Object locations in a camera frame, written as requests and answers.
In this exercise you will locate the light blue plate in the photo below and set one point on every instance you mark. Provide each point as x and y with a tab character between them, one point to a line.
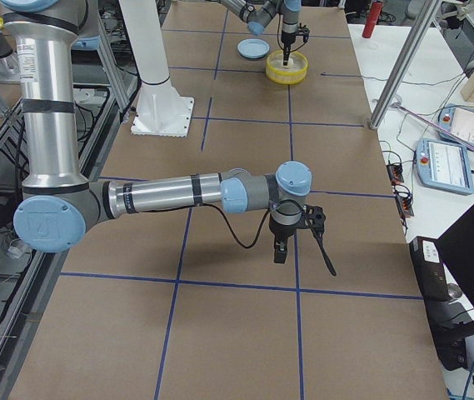
253	48

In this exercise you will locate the red cylinder bottle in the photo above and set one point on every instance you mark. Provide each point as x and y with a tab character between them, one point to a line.
372	18

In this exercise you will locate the lower orange circuit board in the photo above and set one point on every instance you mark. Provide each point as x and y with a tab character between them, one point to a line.
404	204

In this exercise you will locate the orange circuit board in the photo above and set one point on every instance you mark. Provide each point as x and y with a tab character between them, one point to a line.
395	173
404	204

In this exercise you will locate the upper orange circuit board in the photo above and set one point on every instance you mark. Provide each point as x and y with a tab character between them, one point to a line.
395	173

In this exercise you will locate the black monitor stand box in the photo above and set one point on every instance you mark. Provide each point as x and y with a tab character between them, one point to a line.
429	269

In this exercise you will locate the lower teach pendant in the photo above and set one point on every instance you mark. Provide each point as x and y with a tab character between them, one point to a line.
444	166

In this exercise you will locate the teach pendant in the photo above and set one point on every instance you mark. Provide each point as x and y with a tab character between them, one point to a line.
458	121
444	166

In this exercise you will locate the upper teach pendant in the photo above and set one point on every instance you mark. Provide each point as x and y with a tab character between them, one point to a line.
458	121

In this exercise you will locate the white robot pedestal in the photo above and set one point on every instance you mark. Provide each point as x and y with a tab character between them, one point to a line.
160	109

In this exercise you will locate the aluminium frame post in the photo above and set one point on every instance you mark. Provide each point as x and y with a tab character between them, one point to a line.
407	53

